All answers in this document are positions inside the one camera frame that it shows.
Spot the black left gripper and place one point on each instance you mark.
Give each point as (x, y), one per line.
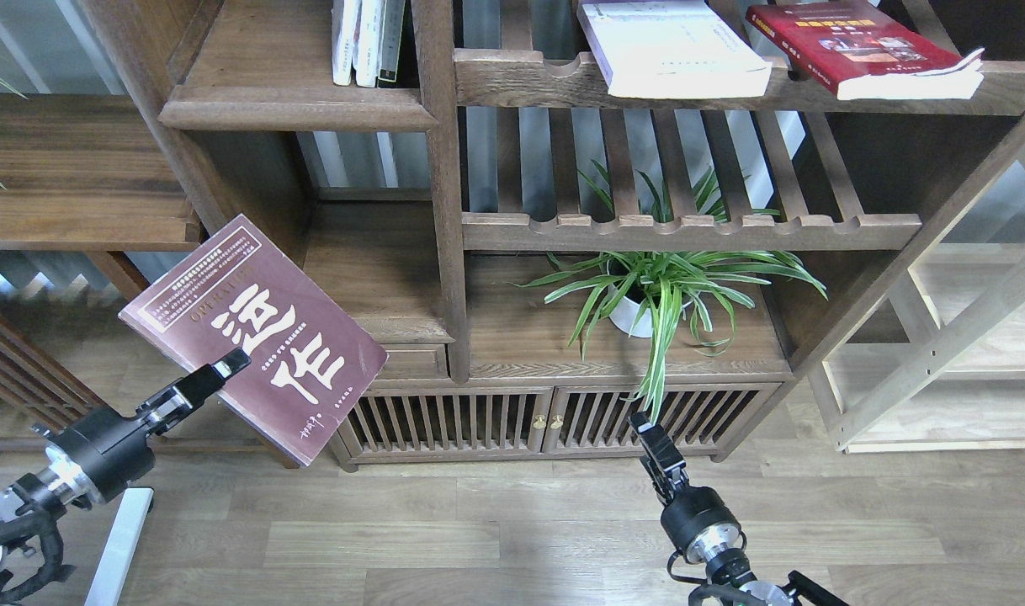
(97, 457)

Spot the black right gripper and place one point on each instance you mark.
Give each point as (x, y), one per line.
(695, 518)

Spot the maroon book white characters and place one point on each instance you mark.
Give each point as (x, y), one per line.
(310, 360)

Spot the red hardcover book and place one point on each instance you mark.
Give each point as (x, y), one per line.
(858, 52)

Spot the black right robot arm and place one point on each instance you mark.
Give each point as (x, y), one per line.
(730, 579)

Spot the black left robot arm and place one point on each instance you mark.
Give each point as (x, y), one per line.
(28, 510)

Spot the white plant pot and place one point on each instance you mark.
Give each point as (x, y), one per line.
(626, 315)

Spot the dark slatted wooden rack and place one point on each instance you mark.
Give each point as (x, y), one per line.
(62, 358)

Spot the dark wooden bookshelf cabinet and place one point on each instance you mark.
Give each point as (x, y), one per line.
(417, 207)

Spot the white upright book middle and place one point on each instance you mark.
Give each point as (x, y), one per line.
(368, 42)

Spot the white upright book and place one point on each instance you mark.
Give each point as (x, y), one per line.
(345, 19)
(368, 42)

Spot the white upright book left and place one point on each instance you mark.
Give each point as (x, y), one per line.
(345, 19)

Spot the white paperback book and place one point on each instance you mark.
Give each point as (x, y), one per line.
(670, 50)

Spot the dark spine upright book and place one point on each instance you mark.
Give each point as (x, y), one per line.
(393, 22)

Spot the light wooden shelf frame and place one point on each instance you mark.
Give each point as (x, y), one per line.
(944, 367)

